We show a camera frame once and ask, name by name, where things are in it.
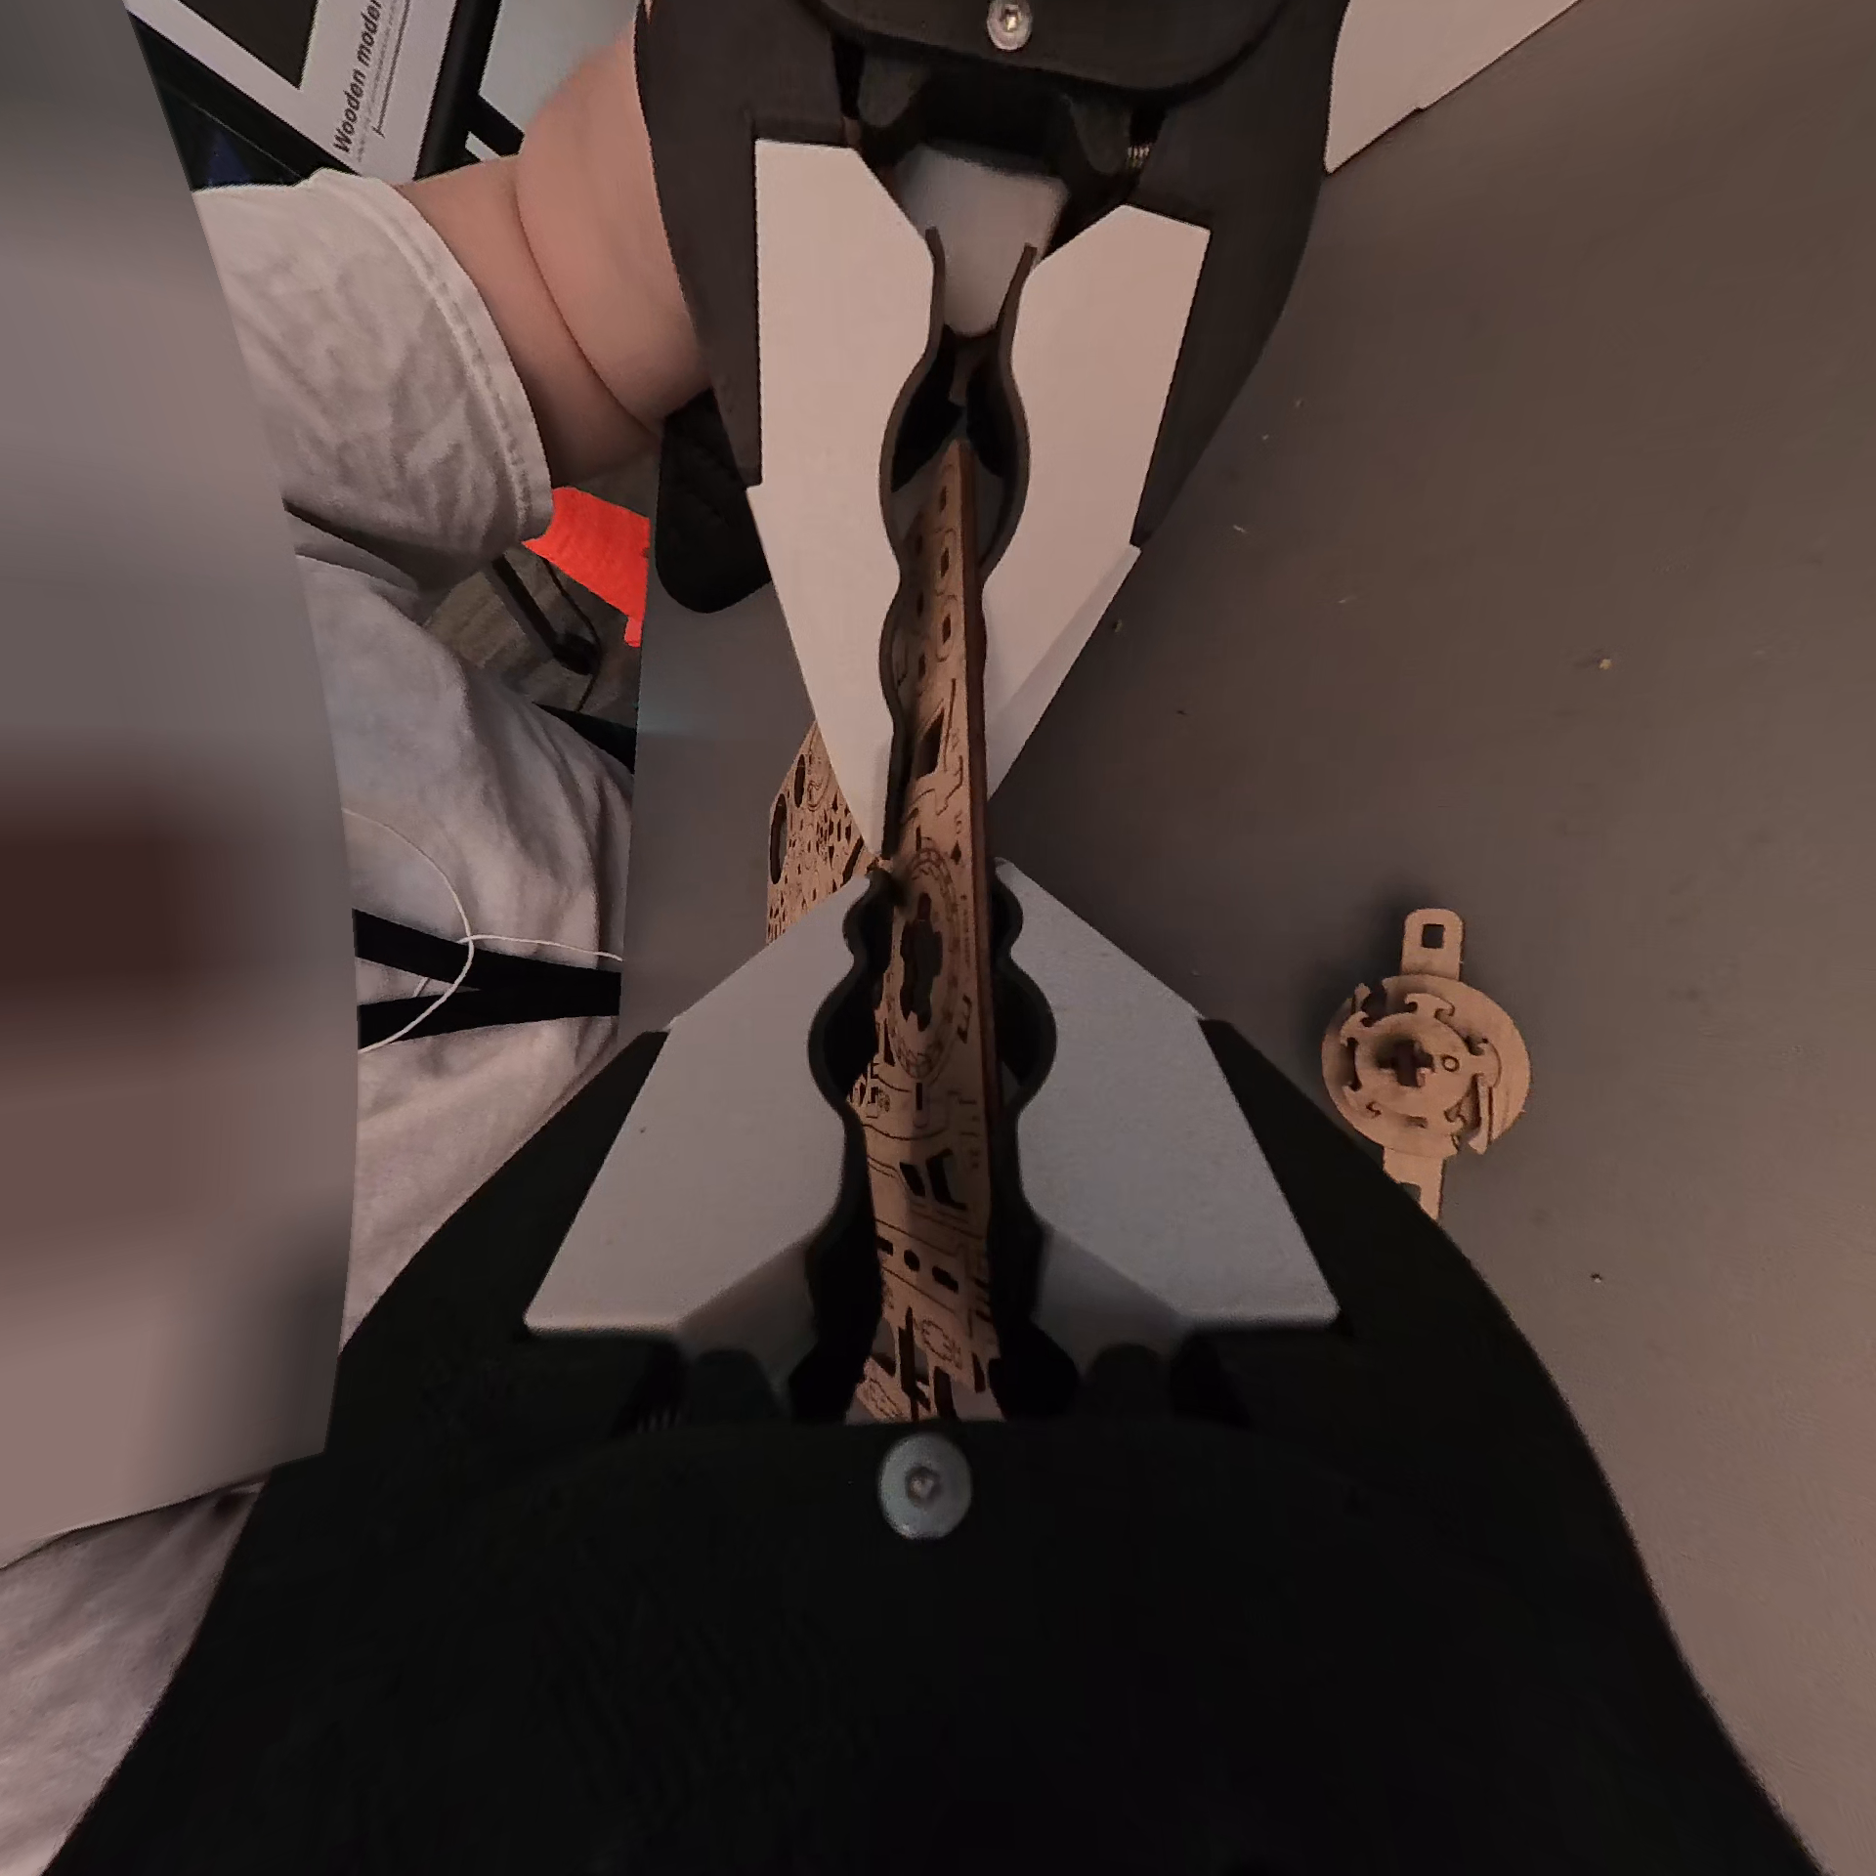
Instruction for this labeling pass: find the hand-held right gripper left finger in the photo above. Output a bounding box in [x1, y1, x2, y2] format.
[523, 876, 885, 1415]

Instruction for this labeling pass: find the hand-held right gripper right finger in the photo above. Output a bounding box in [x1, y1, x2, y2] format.
[973, 860, 1343, 1420]

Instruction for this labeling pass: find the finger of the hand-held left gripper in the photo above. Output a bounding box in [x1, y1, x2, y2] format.
[750, 136, 948, 860]
[973, 203, 1214, 806]

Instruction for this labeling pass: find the round wooden model assembly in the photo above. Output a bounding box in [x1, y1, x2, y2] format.
[1323, 909, 1530, 1221]

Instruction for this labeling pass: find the laser-cut plywood sheet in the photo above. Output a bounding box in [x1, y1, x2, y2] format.
[766, 440, 1013, 1423]

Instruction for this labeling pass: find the person's left forearm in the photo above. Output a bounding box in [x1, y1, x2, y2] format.
[394, 23, 705, 485]

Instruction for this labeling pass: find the orange object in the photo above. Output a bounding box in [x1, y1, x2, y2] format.
[524, 487, 651, 648]

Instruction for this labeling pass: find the black strap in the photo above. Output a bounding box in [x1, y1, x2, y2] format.
[350, 909, 626, 1050]

